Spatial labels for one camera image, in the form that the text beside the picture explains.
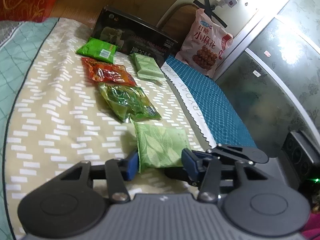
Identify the glass door cabinet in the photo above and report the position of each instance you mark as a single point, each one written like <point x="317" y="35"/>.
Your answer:
<point x="280" y="80"/>

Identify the black tape cross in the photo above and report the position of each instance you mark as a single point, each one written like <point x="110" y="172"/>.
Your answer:
<point x="211" y="10"/>

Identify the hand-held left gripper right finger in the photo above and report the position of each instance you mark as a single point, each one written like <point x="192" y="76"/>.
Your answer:
<point x="188" y="163"/>

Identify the black speaker box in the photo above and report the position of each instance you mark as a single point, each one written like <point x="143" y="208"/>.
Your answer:
<point x="303" y="152"/>

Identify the patterned beige and blue bedsheet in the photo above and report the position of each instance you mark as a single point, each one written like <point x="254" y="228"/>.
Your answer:
<point x="62" y="117"/>

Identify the red gift bag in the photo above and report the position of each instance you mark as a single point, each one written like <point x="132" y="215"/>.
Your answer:
<point x="23" y="0"/>

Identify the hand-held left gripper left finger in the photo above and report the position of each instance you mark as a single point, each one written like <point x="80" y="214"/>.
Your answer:
<point x="131" y="166"/>

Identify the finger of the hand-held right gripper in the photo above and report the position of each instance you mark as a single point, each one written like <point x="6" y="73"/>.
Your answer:
<point x="240" y="152"/>

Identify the grey green quilt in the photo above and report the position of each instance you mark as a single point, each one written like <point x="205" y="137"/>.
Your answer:
<point x="12" y="62"/>

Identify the pale green snack packet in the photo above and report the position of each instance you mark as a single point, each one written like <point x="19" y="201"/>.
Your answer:
<point x="147" y="67"/>

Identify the red snack packet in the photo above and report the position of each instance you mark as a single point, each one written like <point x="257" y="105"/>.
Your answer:
<point x="108" y="73"/>

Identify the clear green snack packet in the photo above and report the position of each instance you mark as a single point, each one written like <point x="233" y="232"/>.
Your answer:
<point x="127" y="102"/>

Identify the black cardboard box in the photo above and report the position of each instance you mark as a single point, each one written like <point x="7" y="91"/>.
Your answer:
<point x="140" y="35"/>

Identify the light green leaf print packet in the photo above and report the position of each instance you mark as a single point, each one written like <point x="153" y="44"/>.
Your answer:
<point x="160" y="145"/>

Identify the green snack packet white label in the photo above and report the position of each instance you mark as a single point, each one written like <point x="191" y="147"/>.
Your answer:
<point x="97" y="50"/>

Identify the large pink snack bag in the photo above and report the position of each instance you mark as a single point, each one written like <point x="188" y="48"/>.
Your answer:
<point x="205" y="47"/>

